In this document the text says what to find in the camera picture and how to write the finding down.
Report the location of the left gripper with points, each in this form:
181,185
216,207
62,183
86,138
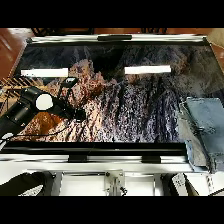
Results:
77,115

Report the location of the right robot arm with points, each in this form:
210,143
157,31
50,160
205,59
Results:
180,185

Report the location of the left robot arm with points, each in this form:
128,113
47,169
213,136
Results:
20,111

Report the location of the blue-grey garment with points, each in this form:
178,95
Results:
205,130

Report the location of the silver frame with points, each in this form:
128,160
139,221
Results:
100,166

